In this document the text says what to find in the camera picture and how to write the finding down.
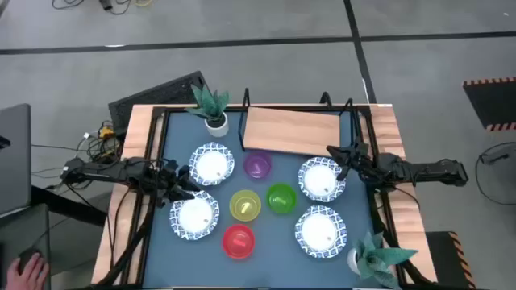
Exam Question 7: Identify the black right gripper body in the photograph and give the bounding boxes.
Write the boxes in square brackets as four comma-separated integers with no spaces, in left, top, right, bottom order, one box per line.
[348,141,382,184]

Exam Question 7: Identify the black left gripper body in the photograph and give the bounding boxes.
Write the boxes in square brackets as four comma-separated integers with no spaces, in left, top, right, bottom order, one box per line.
[152,159,187,209]

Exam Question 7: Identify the blue patterned white plate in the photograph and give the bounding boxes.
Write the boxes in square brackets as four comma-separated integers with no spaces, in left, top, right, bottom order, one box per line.
[169,189,221,242]
[297,156,347,203]
[188,141,235,187]
[293,205,348,259]

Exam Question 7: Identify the yellow plastic bowl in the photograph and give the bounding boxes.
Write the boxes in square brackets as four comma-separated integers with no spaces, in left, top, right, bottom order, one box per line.
[229,188,262,222]

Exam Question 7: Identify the green plastic bowl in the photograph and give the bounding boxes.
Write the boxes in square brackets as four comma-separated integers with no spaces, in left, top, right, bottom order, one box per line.
[265,182,298,214]

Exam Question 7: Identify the purple plastic bowl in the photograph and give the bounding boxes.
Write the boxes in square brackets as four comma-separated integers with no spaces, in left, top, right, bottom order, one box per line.
[243,150,273,180]

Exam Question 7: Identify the red plastic bowl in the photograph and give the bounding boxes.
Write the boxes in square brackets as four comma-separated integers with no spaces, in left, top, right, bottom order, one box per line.
[222,223,256,260]

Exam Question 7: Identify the green plant in white pot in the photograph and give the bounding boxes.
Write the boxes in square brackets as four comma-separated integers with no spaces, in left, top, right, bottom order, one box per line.
[347,230,418,290]
[185,83,231,139]

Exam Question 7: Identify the black perforated floor mat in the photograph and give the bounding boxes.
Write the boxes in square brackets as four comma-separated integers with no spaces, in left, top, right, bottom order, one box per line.
[107,70,209,136]

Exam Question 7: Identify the black floor beam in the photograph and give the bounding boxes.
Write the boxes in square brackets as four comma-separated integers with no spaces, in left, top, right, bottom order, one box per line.
[31,185,109,226]

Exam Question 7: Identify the blue table mat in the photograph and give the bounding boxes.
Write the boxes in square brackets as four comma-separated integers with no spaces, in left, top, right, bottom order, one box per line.
[141,110,386,289]

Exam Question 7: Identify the black mat with hazard stripes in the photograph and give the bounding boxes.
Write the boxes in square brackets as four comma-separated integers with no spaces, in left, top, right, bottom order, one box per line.
[462,77,516,132]
[425,230,476,290]

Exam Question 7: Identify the dark grey side desk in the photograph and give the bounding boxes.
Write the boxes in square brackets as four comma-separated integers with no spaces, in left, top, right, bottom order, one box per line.
[0,203,52,290]

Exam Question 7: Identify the grey laptop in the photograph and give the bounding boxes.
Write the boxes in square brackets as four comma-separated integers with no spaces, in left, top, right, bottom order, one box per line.
[0,103,32,217]

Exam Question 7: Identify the black computer mouse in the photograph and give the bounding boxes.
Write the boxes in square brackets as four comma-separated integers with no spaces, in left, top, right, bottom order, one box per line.
[18,247,44,275]

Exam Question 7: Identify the person's hand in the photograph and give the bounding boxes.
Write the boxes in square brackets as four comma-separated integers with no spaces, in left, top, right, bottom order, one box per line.
[4,252,50,290]

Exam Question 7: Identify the wooden shelf with black frame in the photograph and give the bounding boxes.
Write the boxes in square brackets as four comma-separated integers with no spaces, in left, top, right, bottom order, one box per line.
[237,87,360,159]

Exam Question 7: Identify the black left arm cable bundle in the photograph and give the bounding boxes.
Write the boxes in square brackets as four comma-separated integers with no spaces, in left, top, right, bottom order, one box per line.
[94,188,159,289]

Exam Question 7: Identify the black metal table frame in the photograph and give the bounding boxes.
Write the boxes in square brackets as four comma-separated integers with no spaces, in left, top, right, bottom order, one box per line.
[120,103,436,290]

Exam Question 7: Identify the tangled floor cable bundle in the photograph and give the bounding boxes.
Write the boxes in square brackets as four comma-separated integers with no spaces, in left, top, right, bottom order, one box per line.
[31,119,124,190]

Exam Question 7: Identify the black looped floor cable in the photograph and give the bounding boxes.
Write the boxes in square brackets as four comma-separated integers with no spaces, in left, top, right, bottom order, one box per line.
[475,141,516,206]

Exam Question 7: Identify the black power adapter with cable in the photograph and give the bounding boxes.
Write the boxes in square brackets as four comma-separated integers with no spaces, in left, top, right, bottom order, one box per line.
[98,0,134,16]

